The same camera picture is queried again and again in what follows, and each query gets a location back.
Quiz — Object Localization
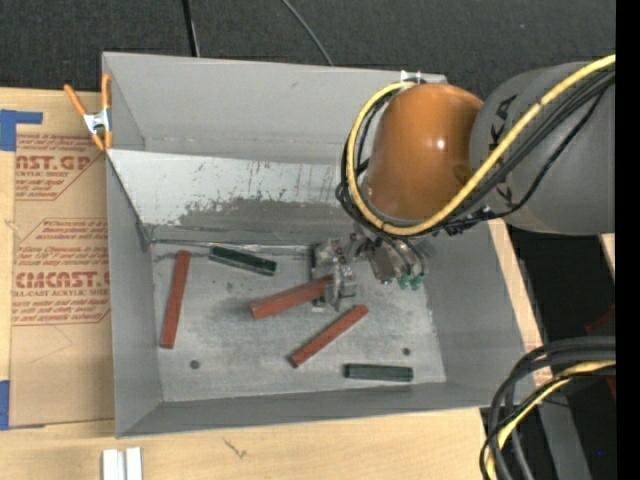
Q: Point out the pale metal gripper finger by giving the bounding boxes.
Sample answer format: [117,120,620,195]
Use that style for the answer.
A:
[312,282,359,315]
[310,261,358,284]

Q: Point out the red-brown flat block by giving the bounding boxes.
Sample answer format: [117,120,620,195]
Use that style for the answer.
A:
[159,249,193,351]
[249,274,335,321]
[287,303,371,370]

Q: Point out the grey metal bin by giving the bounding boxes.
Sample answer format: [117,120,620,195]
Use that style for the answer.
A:
[101,51,535,439]

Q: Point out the dark green flat block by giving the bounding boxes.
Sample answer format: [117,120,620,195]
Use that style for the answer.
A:
[207,245,278,278]
[342,362,415,384]

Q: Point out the brown cardboard board red print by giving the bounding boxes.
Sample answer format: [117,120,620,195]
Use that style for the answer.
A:
[0,86,117,430]

